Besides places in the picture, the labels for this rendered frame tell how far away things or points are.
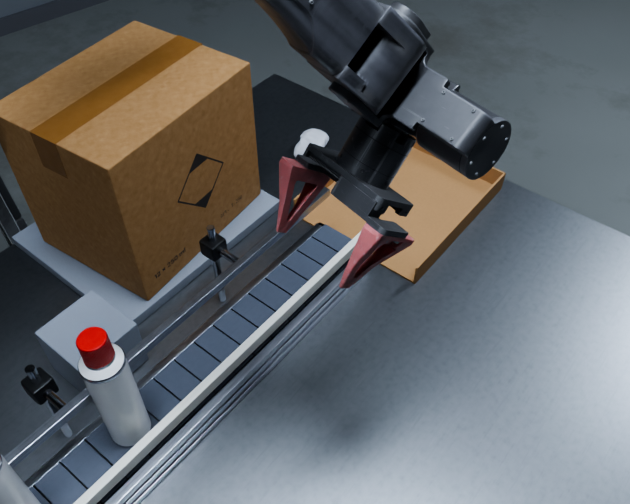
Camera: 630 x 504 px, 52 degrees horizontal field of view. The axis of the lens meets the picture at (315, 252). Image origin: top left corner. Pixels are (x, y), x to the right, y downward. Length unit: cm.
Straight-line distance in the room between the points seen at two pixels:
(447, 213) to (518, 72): 210
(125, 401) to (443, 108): 49
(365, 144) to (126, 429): 46
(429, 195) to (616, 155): 173
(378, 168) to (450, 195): 64
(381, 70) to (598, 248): 76
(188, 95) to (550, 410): 68
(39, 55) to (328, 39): 304
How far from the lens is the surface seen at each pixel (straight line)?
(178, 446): 89
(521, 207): 125
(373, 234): 57
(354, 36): 51
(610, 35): 370
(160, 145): 92
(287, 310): 93
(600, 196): 266
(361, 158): 60
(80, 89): 102
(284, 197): 65
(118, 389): 77
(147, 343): 86
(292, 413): 94
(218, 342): 95
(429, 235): 115
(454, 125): 54
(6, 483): 76
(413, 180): 125
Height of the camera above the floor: 165
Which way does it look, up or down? 48 degrees down
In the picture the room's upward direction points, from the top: straight up
